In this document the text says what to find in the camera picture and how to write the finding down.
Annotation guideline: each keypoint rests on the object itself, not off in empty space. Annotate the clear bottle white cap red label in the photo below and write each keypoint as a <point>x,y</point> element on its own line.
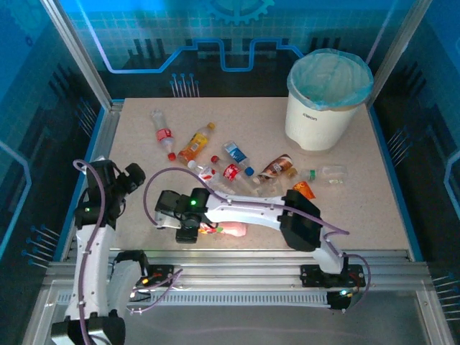
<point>207,174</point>

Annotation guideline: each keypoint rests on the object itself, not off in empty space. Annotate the pink plastic bottle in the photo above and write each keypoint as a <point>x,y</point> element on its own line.
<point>233,229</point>

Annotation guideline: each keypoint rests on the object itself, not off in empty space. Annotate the orange juice bottle yellow cap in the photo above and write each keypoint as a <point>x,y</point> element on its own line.
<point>196,143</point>

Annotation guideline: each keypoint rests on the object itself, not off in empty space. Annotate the clear bottle blue label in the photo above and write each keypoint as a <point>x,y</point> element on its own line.
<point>237,154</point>

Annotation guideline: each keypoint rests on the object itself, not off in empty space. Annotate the crushed clear plastic bottle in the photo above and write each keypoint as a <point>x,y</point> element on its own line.
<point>269,187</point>

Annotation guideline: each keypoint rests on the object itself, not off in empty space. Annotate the brown drink bottle white cap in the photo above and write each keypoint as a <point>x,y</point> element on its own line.
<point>276,166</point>

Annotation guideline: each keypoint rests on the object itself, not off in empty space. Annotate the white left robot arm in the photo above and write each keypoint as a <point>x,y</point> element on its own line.
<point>91,258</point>

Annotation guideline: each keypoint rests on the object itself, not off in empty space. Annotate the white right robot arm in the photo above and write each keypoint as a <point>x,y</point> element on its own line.
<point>244,212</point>

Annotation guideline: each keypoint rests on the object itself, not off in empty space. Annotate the white plastic waste bin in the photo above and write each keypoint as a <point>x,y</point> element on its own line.
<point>316,125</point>

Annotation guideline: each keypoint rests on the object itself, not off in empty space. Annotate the light blue bin liner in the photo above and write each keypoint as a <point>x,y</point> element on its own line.
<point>330,79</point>

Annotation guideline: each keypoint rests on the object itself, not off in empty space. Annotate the blue table edge strip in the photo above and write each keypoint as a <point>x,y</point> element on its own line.
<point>395,187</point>
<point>92,143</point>

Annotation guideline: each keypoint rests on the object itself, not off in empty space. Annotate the black connector plate with lights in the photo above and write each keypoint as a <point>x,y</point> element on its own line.
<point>341,300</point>

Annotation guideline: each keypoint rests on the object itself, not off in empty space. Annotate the aluminium side rail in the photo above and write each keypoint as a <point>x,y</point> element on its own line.
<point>102,143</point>

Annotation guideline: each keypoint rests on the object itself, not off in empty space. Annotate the aluminium front rail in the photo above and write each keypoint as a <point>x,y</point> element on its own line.
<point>233,266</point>

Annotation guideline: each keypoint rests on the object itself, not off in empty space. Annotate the aluminium frame post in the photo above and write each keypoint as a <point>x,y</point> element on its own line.
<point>395,50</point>
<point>77,57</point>

